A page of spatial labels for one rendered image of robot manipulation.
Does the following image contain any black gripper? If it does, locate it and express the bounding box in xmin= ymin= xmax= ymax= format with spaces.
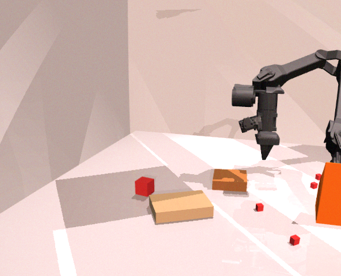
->
xmin=254 ymin=108 xmax=280 ymax=160

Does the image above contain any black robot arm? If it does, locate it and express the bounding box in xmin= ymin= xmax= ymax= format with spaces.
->
xmin=231 ymin=49 xmax=341 ymax=164

